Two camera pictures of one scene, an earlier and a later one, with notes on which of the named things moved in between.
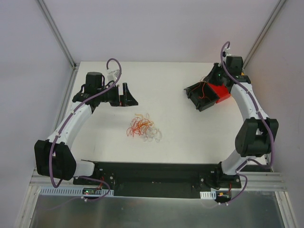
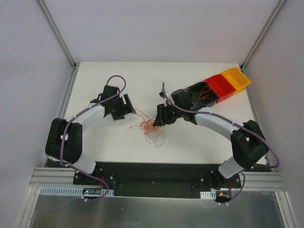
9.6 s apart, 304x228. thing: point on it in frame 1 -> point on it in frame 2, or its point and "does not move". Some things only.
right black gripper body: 214,77 -> 165,115
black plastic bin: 201,95 does not move
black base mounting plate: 157,180 does not move
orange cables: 204,82 -> 205,89
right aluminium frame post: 278,9 does not move
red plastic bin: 221,91 does not move
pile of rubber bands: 139,125 -> 147,124
